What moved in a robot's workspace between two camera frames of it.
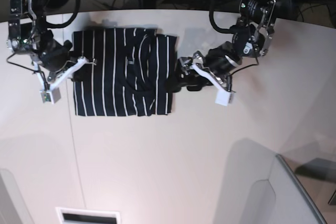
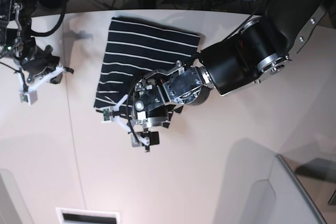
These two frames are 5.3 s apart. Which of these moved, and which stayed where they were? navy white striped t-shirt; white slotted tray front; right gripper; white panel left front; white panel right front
Moved: right gripper; navy white striped t-shirt
Stayed: white panel right front; white panel left front; white slotted tray front
